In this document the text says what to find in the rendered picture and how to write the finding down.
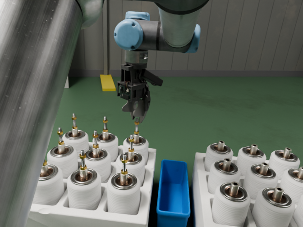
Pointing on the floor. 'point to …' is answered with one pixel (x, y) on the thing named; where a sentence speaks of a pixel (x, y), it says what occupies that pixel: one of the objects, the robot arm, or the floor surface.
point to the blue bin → (173, 194)
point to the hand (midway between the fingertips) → (138, 117)
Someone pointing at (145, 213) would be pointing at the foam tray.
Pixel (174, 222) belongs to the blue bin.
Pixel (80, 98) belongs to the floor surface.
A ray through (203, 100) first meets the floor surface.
